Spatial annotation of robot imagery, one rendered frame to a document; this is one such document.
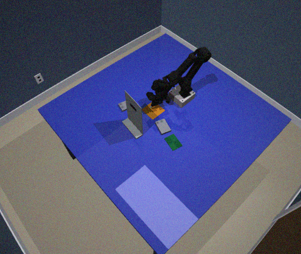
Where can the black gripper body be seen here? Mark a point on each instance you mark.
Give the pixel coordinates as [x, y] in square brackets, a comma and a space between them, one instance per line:
[161, 95]

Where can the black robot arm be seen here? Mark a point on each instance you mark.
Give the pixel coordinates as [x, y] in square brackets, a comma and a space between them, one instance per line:
[203, 55]

